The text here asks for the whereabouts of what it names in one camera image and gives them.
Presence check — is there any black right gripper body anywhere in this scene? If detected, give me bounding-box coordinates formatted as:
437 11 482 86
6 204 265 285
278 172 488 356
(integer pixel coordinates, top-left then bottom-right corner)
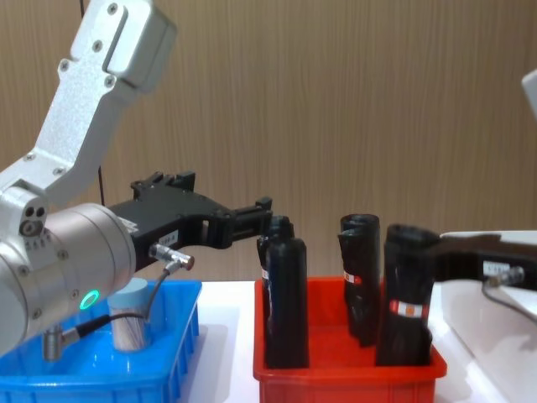
472 235 537 294

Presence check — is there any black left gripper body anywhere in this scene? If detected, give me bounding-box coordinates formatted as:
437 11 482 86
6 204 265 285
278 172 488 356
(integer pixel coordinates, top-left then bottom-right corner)
106 191 231 274

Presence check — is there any black bag roll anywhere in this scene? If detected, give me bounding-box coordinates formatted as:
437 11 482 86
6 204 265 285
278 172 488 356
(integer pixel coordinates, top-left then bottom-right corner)
336 228 367 337
340 212 383 349
374 223 442 367
263 236 311 370
256 214 295 295

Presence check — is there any clear jar with pale lid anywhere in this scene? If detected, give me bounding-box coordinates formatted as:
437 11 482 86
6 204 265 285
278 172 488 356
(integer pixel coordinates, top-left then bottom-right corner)
107 280 153 353

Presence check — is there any red plastic bin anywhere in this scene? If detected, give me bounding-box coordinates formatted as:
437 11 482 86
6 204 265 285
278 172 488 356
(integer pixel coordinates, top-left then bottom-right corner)
253 275 448 403

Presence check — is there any blue plastic bin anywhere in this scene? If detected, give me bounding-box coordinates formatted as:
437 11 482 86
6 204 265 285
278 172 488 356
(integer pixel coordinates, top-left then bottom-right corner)
0 278 203 403

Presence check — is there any grey cable with silver plug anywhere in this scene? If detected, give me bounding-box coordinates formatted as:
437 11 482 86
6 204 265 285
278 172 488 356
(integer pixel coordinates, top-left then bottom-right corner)
481 266 537 321

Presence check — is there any thin black hanging cable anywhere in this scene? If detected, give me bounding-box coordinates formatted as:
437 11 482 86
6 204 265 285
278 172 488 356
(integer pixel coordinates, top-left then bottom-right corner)
78 0 104 207

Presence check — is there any thin cable with silver plugs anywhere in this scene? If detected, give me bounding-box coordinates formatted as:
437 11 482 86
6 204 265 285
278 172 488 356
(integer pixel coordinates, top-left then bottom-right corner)
43 243 197 363

